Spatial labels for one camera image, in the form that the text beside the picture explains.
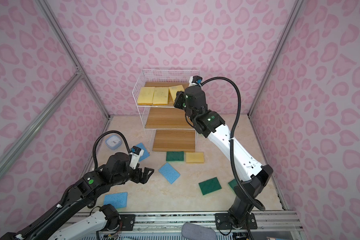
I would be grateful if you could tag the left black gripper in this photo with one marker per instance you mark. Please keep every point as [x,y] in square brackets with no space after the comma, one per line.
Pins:
[138,174]

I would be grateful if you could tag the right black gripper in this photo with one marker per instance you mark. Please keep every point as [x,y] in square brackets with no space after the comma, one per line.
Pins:
[180,100]

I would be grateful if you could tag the yellow sponge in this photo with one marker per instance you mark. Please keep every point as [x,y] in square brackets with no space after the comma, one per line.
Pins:
[146,96]
[161,96]
[195,158]
[174,89]

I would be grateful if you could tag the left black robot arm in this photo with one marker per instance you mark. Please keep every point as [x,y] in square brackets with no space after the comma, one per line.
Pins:
[85,191]

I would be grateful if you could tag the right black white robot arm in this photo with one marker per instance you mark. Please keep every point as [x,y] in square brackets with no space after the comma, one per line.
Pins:
[251,176]

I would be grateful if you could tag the green sponge by shelf front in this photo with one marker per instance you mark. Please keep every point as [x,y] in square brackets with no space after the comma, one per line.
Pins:
[175,156]

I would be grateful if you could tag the blue sponge centre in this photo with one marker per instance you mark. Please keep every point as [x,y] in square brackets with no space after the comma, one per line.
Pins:
[169,173]

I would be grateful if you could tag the blue sponge front left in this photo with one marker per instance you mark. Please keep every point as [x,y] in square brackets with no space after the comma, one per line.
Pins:
[118,200]

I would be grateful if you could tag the light blue square clock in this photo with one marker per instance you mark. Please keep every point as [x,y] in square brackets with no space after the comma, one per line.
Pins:
[113,142]

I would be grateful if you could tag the green sponge front centre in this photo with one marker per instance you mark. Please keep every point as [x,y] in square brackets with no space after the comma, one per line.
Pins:
[210,186]

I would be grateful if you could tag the grey oval pad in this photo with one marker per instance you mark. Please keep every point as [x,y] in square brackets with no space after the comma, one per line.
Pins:
[196,232]

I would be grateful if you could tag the green sponge front right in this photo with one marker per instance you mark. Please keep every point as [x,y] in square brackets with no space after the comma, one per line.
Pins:
[232,184]

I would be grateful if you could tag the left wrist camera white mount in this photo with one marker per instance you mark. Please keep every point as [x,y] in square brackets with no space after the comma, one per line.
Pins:
[136,153]

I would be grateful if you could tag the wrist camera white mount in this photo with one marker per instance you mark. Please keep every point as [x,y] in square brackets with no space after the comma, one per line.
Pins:
[195,81]
[136,153]

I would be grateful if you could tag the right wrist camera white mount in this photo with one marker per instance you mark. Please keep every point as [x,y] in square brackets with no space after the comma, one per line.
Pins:
[195,81]

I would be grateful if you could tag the white wire wooden shelf rack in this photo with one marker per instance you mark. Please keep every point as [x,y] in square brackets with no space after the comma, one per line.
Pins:
[165,127]

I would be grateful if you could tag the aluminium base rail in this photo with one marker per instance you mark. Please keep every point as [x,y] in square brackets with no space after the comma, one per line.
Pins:
[269,225]

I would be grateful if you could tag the left diagonal aluminium frame bar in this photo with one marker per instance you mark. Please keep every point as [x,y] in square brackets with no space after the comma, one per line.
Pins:
[11,155]

